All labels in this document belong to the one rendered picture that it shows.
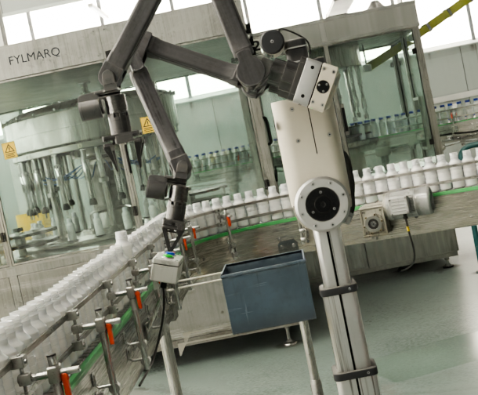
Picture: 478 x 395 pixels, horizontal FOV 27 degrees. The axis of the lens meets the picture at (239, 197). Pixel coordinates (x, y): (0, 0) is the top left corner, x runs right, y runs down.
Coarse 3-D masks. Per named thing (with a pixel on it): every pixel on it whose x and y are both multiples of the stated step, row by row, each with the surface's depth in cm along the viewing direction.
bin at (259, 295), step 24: (240, 264) 384; (264, 264) 384; (288, 264) 353; (240, 288) 354; (264, 288) 354; (288, 288) 353; (240, 312) 355; (264, 312) 354; (288, 312) 354; (312, 312) 354; (216, 336) 361
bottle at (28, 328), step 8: (16, 312) 193; (24, 312) 191; (24, 320) 191; (24, 328) 190; (32, 328) 191; (32, 336) 190; (40, 344) 192; (40, 352) 191; (40, 360) 191; (40, 368) 191; (48, 384) 192
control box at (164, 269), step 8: (160, 256) 294; (176, 256) 299; (152, 264) 290; (160, 264) 290; (168, 264) 290; (176, 264) 290; (152, 272) 290; (160, 272) 290; (168, 272) 290; (176, 272) 290; (152, 280) 290; (160, 280) 290; (168, 280) 290; (176, 280) 290; (160, 288) 297; (160, 296) 297; (160, 304) 297; (152, 320) 297; (160, 328) 294; (160, 336) 294; (152, 360) 290; (144, 376) 274
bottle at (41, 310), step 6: (36, 300) 205; (42, 300) 203; (36, 306) 202; (42, 306) 203; (42, 312) 203; (42, 318) 202; (48, 318) 203; (48, 324) 202; (54, 336) 203; (54, 342) 203; (54, 348) 202; (60, 354) 204
